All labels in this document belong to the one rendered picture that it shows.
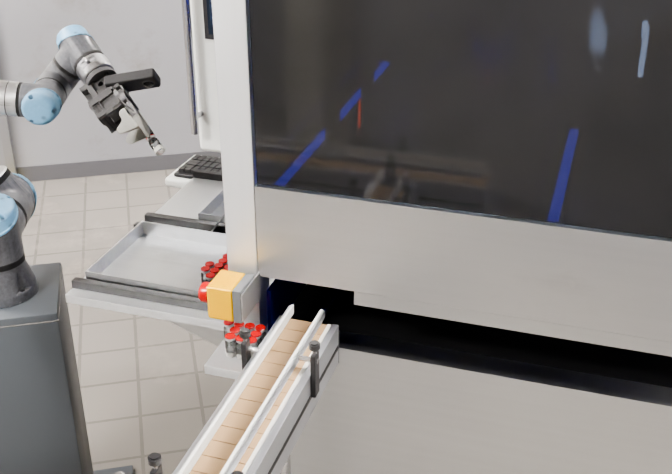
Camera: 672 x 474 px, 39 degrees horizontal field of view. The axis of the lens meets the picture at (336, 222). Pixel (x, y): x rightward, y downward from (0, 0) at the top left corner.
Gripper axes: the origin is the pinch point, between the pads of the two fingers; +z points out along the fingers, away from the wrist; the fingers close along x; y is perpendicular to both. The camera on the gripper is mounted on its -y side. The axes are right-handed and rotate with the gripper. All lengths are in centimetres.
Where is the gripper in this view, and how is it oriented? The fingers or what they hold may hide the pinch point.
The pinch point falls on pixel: (151, 133)
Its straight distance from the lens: 204.3
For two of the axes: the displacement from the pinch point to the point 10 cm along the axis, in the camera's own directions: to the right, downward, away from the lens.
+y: -8.1, 5.9, -0.7
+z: 5.6, 7.2, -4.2
